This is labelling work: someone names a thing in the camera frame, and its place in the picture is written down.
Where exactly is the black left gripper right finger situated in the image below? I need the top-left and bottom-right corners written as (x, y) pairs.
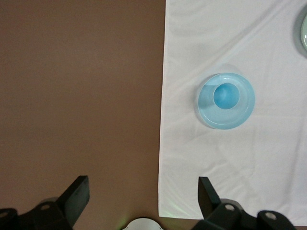
top-left (198, 176), bottom-right (296, 230)

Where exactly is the white cloth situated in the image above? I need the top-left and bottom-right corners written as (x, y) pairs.
top-left (157, 0), bottom-right (307, 227)

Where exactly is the blue plate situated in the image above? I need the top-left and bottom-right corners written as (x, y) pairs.
top-left (197, 72), bottom-right (256, 131)

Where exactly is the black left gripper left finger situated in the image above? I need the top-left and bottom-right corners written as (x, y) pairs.
top-left (0, 175), bottom-right (91, 230)

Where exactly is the green plate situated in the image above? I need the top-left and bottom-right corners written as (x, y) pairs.
top-left (293, 4), bottom-right (307, 59)

